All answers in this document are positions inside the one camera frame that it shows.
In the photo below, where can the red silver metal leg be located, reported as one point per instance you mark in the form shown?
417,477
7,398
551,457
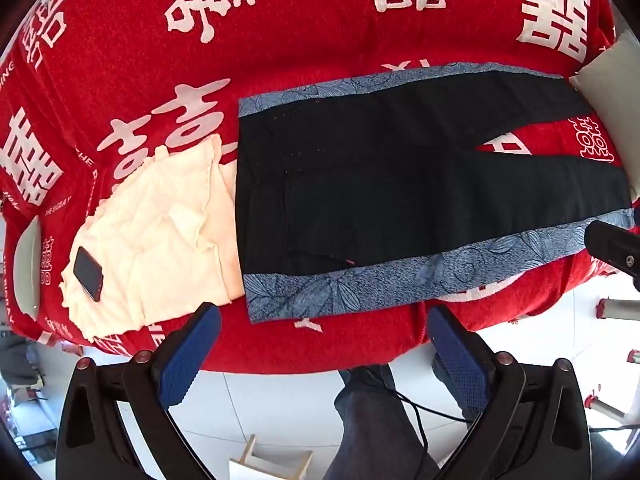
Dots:
617,307
634,357
607,407

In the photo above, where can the black smartphone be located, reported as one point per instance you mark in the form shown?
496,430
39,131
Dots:
88,274

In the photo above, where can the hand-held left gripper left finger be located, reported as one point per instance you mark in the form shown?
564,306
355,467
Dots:
187,360

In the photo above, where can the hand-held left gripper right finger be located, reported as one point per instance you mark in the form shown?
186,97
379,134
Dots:
460,360

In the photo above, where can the black pants with blue stripes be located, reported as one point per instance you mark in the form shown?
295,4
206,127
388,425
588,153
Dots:
400,185

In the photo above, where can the white pillow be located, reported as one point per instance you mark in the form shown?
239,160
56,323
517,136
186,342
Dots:
612,80

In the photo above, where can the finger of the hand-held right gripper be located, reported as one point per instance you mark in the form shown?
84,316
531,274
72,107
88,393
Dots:
615,250

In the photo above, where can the red printed blanket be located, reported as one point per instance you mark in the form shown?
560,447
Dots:
300,35

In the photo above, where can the cream cloth garment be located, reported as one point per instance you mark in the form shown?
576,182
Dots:
150,240

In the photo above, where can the grey white cushion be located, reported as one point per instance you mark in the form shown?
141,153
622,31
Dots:
27,265

